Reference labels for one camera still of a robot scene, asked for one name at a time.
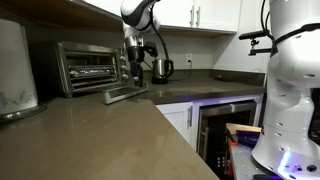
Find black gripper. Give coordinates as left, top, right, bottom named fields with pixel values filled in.
left=127, top=45, right=146, bottom=89

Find toaster oven glass door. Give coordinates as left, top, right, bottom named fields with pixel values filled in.
left=101, top=82, right=150, bottom=106

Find foil-lined oven tray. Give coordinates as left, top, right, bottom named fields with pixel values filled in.
left=68, top=64, right=118, bottom=80

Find white base cabinet door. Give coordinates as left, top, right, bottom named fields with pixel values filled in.
left=155, top=101, right=195, bottom=148

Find stainless toaster oven body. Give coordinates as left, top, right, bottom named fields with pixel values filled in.
left=31, top=40, right=131, bottom=99

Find stainless glass-door beverage cooler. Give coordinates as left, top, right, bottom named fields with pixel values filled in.
left=196, top=99, right=259, bottom=180

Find stainless electric kettle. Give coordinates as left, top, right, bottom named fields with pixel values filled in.
left=151, top=58, right=175, bottom=85

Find small dark countertop object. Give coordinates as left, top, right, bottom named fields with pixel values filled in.
left=214, top=74, right=235, bottom=83

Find orange clamp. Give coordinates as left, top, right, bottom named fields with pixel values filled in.
left=227, top=137, right=239, bottom=147

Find wooden board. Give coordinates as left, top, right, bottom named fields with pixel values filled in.
left=225, top=122, right=263, bottom=135

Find dark blue-lit device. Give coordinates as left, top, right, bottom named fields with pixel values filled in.
left=234, top=129, right=265, bottom=148

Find white canister on metal base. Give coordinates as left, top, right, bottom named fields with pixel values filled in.
left=0, top=18, right=48, bottom=124

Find perforated metal robot table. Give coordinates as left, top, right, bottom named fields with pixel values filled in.
left=226, top=139, right=279, bottom=180

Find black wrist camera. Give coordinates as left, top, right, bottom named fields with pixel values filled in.
left=143, top=40, right=160, bottom=58

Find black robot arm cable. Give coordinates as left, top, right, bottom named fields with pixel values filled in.
left=149, top=0, right=172, bottom=62

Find black kettle power cord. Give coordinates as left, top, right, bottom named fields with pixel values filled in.
left=168, top=59, right=195, bottom=83

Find white wall outlet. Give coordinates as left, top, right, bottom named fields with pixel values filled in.
left=185, top=53, right=194, bottom=67

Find silver base cabinet handle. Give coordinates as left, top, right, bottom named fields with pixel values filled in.
left=186, top=105, right=194, bottom=129

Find silver wall cabinet handle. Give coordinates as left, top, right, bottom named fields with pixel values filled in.
left=190, top=5, right=196, bottom=28
left=196, top=5, right=202, bottom=28

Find white wall cabinet two doors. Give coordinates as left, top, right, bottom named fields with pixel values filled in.
left=151, top=0, right=242, bottom=36

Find white wall cabinet brown underside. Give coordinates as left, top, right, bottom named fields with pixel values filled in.
left=0, top=0, right=125, bottom=33

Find black camera on mount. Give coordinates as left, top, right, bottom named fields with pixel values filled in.
left=238, top=29, right=273, bottom=57

